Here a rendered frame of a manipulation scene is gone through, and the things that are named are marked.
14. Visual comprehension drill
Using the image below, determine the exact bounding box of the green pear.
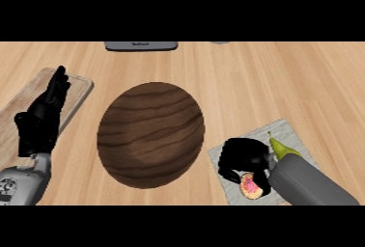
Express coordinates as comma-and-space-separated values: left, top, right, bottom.
266, 130, 303, 161

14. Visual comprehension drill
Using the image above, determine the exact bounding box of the grey cloth placemat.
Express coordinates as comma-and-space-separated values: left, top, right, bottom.
207, 118, 321, 206

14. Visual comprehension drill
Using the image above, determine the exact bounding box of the pale wooden cutting board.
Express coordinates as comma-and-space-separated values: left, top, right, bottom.
0, 67, 96, 171

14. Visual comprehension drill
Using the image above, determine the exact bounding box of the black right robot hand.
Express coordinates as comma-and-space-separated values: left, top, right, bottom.
217, 137, 279, 198

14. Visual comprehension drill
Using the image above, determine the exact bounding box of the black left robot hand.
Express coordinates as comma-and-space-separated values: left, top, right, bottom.
13, 65, 73, 158

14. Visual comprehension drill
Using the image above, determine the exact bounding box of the dark brown wooden bowl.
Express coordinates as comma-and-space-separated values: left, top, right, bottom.
96, 81, 207, 189

